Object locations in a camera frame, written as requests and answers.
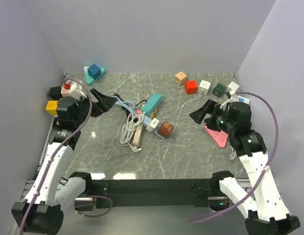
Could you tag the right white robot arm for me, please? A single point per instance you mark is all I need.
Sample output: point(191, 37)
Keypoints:
point(262, 208)

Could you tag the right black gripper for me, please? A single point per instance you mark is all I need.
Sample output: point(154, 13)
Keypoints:
point(211, 107)

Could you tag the yellow cube socket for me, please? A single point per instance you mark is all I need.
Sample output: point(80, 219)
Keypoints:
point(51, 107)

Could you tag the black cube socket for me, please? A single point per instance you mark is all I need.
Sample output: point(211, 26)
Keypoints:
point(55, 93)

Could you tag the white cube socket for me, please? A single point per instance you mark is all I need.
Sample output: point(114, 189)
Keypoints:
point(204, 87)
point(232, 87)

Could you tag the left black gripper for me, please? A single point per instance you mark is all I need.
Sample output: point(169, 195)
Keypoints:
point(105, 103)

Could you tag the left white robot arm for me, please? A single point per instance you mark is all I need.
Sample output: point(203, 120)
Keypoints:
point(42, 210)

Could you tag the white cube socket right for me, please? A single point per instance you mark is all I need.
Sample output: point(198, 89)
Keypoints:
point(232, 87)

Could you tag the beige power strip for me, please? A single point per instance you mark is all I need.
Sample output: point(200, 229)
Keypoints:
point(139, 130)

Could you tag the pink triangular power strip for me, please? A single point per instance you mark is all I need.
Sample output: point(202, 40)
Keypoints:
point(220, 137)

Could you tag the blue cube socket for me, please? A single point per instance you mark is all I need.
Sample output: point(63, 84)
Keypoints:
point(94, 71)

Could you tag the peach cube socket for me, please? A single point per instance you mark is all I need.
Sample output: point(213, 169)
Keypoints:
point(180, 78)

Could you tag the black base bar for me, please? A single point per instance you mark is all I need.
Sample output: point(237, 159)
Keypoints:
point(166, 192)

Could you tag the dark red cube socket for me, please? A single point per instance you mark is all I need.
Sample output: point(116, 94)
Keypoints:
point(165, 129)

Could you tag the white multicolour power strip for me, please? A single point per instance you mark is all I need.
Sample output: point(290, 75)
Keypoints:
point(243, 99)

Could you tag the teal triangular power strip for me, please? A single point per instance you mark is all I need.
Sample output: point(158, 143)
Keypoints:
point(89, 80)

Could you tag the white plug adapter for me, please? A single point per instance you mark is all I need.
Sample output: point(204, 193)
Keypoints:
point(153, 124)

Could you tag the beige cube socket left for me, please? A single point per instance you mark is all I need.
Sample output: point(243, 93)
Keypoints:
point(64, 91)

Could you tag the light blue power strip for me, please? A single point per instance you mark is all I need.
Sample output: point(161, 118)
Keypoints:
point(146, 121)

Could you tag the dark green cube socket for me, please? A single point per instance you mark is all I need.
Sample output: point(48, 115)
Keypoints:
point(219, 90)

